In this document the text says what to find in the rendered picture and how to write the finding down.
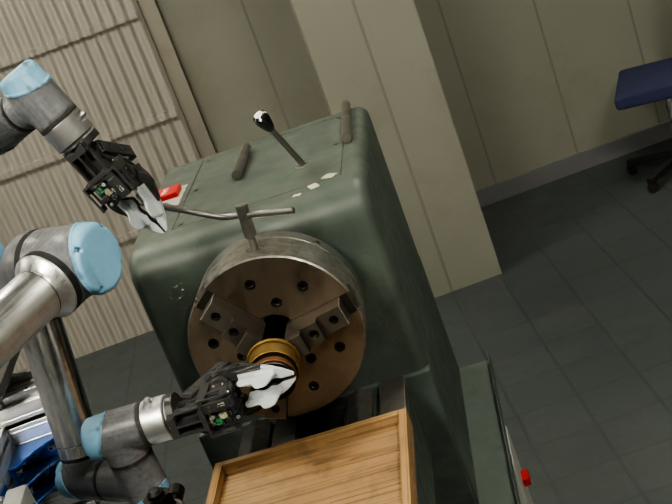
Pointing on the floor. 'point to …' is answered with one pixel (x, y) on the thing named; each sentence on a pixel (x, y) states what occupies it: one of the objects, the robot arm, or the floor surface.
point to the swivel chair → (644, 89)
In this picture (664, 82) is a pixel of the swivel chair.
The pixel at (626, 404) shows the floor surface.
